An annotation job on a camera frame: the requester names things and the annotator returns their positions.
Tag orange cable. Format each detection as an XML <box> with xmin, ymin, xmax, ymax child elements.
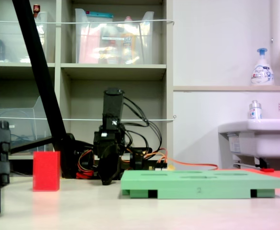
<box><xmin>165</xmin><ymin>156</ymin><xmax>219</xmax><ymax>171</ymax></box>

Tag green shape sorting board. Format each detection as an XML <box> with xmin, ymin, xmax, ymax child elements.
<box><xmin>120</xmin><ymin>169</ymin><xmax>280</xmax><ymax>200</ymax></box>

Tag red square block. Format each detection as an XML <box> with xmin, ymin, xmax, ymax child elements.
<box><xmin>33</xmin><ymin>150</ymin><xmax>61</xmax><ymax>192</ymax></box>

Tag white sink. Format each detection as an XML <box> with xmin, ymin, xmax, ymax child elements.
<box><xmin>218</xmin><ymin>118</ymin><xmax>280</xmax><ymax>159</ymax></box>

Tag circuit board with wires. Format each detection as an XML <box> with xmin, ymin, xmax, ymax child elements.
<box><xmin>147</xmin><ymin>164</ymin><xmax>169</xmax><ymax>172</ymax></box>

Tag beige shelf unit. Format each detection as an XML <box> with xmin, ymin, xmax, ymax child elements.
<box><xmin>0</xmin><ymin>0</ymin><xmax>174</xmax><ymax>177</ymax></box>

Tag clear bin with packages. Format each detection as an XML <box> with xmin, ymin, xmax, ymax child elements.
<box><xmin>74</xmin><ymin>8</ymin><xmax>155</xmax><ymax>65</ymax></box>

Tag white foam soap bottle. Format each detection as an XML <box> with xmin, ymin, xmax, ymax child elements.
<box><xmin>250</xmin><ymin>47</ymin><xmax>275</xmax><ymax>86</ymax></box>

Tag clear bin with dark bottle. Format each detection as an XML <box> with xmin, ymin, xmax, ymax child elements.
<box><xmin>0</xmin><ymin>11</ymin><xmax>48</xmax><ymax>64</ymax></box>

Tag small clear sanitizer bottle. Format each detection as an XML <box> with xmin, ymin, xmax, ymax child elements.
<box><xmin>248</xmin><ymin>100</ymin><xmax>263</xmax><ymax>120</ymax></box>

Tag thin black tripod leg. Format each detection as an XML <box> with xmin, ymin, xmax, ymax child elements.
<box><xmin>9</xmin><ymin>136</ymin><xmax>55</xmax><ymax>154</ymax></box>

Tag white safety cord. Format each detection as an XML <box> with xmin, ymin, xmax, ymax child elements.
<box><xmin>0</xmin><ymin>115</ymin><xmax>177</xmax><ymax>122</ymax></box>
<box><xmin>0</xmin><ymin>19</ymin><xmax>175</xmax><ymax>26</ymax></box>

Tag empty clear plastic bin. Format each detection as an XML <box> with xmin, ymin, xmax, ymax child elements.
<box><xmin>0</xmin><ymin>95</ymin><xmax>54</xmax><ymax>155</ymax></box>

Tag black arm wires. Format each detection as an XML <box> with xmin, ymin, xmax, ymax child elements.
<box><xmin>122</xmin><ymin>96</ymin><xmax>163</xmax><ymax>158</ymax></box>

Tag red coiled cable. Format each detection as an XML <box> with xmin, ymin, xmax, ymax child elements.
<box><xmin>76</xmin><ymin>169</ymin><xmax>94</xmax><ymax>180</ymax></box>

